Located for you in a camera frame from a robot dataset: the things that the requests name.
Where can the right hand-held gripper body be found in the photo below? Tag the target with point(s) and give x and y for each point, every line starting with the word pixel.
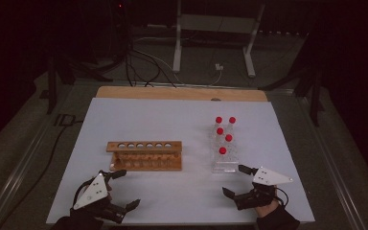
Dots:
pixel 268 177

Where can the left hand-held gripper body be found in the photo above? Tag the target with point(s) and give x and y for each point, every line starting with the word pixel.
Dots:
pixel 92 193

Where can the clear acrylic tube rack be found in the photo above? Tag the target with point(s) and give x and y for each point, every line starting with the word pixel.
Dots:
pixel 225 166

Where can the wooden test tube rack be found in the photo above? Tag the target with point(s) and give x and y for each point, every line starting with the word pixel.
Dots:
pixel 147 166

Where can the red-capped clear test tube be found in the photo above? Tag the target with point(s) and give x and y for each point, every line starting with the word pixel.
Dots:
pixel 232 120
pixel 218 119
pixel 222 150
pixel 228 138
pixel 219 131

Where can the person's left hand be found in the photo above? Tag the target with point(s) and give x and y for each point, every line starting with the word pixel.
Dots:
pixel 109 192

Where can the person's right hand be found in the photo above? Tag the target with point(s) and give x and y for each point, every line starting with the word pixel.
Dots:
pixel 267 209

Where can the black stand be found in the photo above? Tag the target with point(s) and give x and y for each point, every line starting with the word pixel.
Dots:
pixel 51 92
pixel 314 102

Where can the white metal stand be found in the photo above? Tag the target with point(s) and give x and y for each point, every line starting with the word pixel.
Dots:
pixel 177 48

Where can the dark equipment with red light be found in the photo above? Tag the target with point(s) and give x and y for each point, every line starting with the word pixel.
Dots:
pixel 119 19

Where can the aluminium frame rail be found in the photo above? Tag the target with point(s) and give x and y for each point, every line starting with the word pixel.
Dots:
pixel 338 169
pixel 16 172

